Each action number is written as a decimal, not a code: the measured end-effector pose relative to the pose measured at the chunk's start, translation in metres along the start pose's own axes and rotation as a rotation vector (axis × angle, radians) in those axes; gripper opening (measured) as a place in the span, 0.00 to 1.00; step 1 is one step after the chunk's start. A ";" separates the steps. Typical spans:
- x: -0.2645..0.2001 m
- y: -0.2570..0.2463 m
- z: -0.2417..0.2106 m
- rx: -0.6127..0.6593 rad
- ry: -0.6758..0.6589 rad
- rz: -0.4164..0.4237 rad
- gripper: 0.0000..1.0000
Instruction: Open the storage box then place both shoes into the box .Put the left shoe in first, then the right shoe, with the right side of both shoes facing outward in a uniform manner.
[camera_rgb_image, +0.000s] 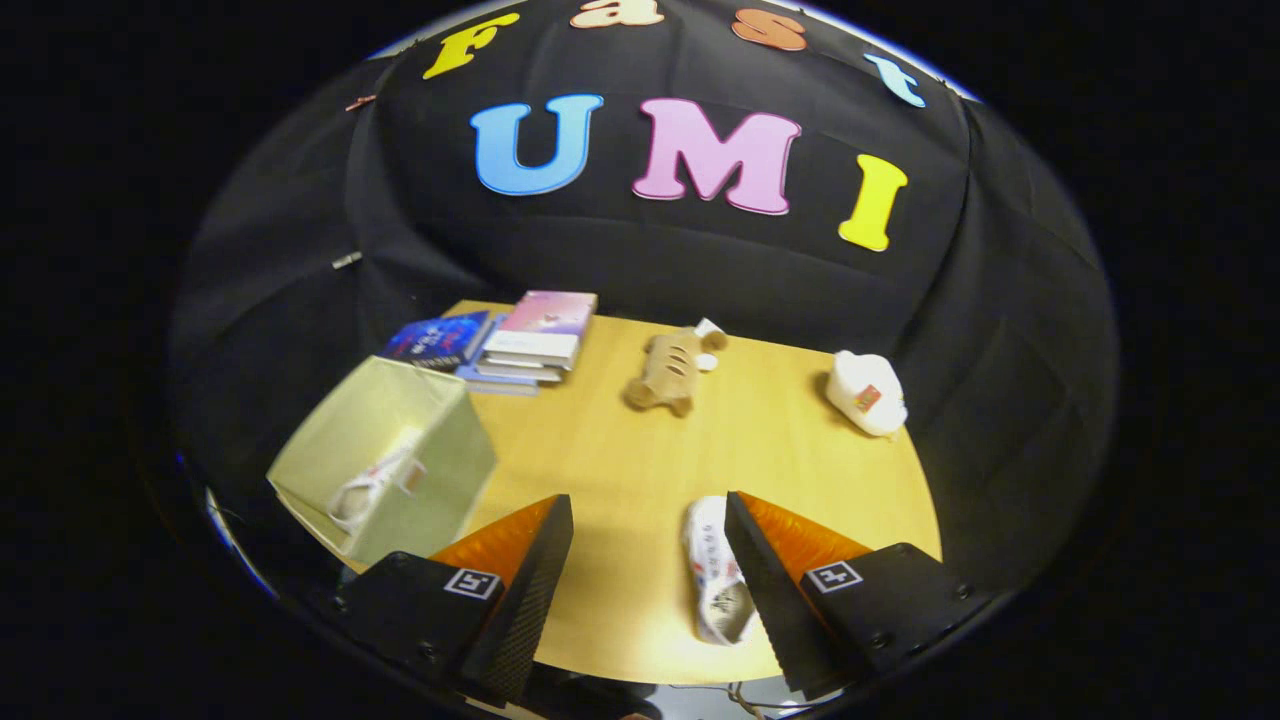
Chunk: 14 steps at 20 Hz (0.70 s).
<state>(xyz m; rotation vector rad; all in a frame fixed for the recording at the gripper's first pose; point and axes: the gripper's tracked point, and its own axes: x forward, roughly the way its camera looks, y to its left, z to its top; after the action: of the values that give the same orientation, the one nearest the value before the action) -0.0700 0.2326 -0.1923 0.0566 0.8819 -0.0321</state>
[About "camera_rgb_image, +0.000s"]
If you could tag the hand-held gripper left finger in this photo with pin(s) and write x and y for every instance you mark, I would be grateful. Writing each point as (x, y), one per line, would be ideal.
(520, 610)

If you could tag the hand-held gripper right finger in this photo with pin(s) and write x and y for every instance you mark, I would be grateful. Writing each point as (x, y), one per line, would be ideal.
(775, 600)

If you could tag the pale green storage box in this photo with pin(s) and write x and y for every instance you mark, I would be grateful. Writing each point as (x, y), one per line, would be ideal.
(445, 470)

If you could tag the white plush toy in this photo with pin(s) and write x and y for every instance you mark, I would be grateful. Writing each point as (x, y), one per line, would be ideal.
(865, 395)

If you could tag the light blue book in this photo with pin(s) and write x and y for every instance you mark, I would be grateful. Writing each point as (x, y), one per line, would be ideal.
(490, 384)

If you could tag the white thin book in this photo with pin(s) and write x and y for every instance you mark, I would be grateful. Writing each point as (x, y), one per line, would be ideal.
(520, 370)

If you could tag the brown plush toy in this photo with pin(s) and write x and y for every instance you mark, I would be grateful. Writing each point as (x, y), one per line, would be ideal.
(670, 370)

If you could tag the dark blue book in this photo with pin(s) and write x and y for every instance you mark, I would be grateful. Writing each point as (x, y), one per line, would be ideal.
(435, 340)

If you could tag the pink cover book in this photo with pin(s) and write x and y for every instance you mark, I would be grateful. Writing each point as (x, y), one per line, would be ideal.
(545, 318)

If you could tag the silver cloth clip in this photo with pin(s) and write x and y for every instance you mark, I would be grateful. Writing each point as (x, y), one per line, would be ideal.
(347, 261)

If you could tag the red cloth clip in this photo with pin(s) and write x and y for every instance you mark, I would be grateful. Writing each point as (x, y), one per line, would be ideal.
(360, 102)

